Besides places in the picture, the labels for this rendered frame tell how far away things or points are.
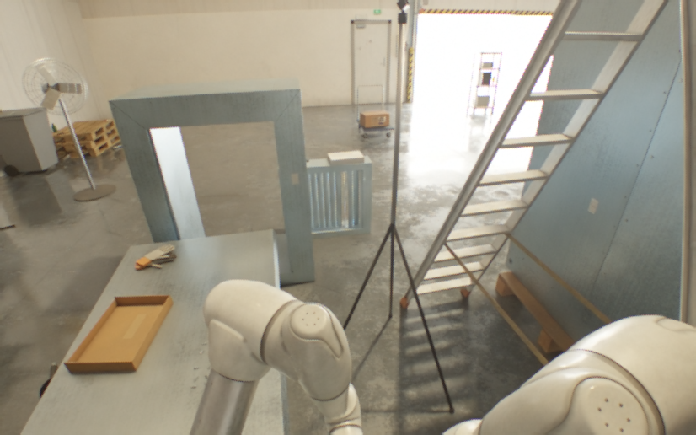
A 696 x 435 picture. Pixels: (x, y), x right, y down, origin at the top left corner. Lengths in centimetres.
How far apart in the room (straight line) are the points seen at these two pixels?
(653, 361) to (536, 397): 15
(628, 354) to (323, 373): 43
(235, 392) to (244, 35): 978
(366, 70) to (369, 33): 94
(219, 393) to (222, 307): 16
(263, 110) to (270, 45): 780
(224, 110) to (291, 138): 46
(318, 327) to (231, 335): 19
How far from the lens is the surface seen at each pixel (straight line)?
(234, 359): 71
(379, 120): 709
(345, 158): 328
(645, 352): 53
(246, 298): 70
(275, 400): 152
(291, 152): 248
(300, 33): 1016
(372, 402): 226
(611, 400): 42
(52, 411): 186
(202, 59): 1042
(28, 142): 731
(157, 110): 255
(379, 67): 1047
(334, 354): 62
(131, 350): 191
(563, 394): 42
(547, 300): 279
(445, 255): 227
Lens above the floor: 190
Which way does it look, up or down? 29 degrees down
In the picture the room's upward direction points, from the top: 1 degrees counter-clockwise
